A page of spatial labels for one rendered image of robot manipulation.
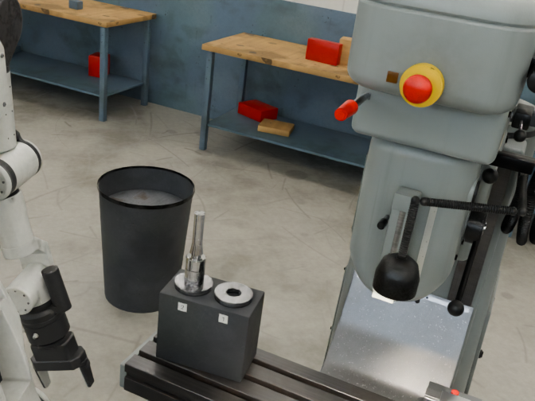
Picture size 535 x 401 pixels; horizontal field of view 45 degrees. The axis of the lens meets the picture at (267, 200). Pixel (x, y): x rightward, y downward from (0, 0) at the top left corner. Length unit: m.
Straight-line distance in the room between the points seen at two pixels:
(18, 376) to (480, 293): 1.09
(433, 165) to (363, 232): 0.19
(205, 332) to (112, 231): 1.72
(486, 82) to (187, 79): 5.50
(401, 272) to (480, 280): 0.69
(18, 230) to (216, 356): 0.54
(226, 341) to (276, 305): 2.04
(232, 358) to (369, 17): 0.88
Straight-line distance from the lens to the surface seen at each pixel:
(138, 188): 3.51
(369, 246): 1.22
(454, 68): 0.96
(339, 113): 0.96
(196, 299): 1.51
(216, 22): 6.11
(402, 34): 0.96
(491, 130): 1.07
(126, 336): 3.26
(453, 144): 1.08
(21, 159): 1.30
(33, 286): 1.39
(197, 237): 1.48
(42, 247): 1.41
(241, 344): 1.52
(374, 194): 1.18
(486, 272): 1.71
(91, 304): 3.47
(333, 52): 5.08
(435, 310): 1.76
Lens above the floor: 1.97
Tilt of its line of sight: 25 degrees down
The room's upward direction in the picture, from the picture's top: 8 degrees clockwise
